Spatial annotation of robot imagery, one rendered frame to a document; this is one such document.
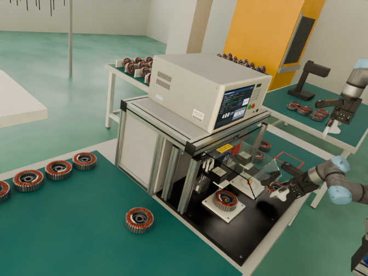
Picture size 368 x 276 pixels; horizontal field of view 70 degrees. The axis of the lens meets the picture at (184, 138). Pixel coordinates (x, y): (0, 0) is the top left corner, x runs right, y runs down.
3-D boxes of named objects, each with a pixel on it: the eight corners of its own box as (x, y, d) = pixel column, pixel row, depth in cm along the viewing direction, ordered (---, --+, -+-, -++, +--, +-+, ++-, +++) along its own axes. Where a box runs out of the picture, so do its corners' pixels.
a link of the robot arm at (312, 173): (313, 168, 113) (318, 162, 119) (304, 173, 116) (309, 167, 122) (324, 184, 112) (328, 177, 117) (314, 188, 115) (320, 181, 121)
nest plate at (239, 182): (266, 187, 143) (266, 185, 142) (253, 199, 132) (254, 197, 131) (242, 173, 150) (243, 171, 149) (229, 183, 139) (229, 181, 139)
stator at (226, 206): (232, 195, 129) (234, 190, 127) (239, 213, 119) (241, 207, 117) (210, 194, 126) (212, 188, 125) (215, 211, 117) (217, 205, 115)
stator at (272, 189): (289, 193, 133) (291, 187, 132) (280, 202, 125) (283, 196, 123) (268, 182, 139) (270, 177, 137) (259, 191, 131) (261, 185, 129)
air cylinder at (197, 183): (208, 188, 132) (211, 179, 129) (199, 194, 127) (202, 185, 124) (200, 182, 135) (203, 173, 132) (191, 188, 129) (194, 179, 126)
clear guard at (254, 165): (281, 176, 111) (287, 165, 108) (256, 201, 94) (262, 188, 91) (219, 140, 127) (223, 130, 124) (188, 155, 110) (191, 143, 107)
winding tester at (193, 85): (258, 114, 138) (272, 76, 128) (211, 134, 107) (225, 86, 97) (201, 86, 158) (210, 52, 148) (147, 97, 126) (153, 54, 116)
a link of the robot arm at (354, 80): (381, 63, 101) (357, 57, 106) (366, 90, 107) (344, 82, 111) (383, 62, 107) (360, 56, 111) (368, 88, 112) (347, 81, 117)
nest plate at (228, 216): (245, 207, 125) (245, 205, 125) (228, 223, 114) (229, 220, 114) (219, 190, 133) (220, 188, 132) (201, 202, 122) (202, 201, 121)
